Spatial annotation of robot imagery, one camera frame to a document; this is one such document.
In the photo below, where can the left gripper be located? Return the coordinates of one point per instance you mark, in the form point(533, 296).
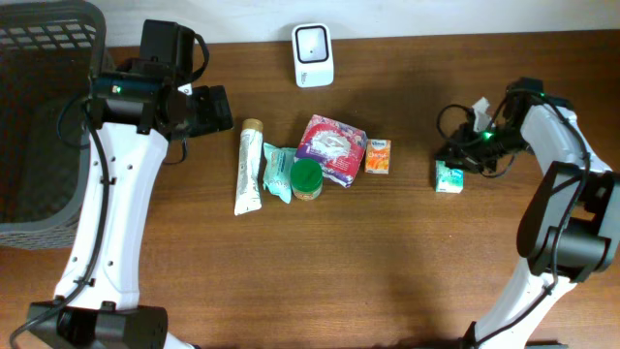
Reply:
point(206, 122)

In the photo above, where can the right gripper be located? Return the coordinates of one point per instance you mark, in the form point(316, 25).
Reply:
point(458, 150)

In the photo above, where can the green small tissue box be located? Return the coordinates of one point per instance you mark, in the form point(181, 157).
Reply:
point(448, 180)

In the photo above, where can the white tube with tan cap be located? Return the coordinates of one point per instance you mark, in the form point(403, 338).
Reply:
point(247, 195)

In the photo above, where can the teal wet wipes pack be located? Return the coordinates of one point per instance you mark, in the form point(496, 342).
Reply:
point(277, 174)

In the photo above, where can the orange small tissue box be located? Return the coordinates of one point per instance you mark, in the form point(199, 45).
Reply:
point(377, 157)

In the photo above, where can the green lid jar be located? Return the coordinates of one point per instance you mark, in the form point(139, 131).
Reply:
point(306, 179)

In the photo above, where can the pink purple tissue pack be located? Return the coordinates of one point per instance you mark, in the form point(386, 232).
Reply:
point(337, 147)

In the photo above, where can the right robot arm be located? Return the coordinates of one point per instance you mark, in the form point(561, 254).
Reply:
point(569, 230)

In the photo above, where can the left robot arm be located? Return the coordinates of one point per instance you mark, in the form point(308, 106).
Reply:
point(132, 114)

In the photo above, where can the dark grey plastic basket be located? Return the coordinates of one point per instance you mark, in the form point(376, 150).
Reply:
point(50, 52)

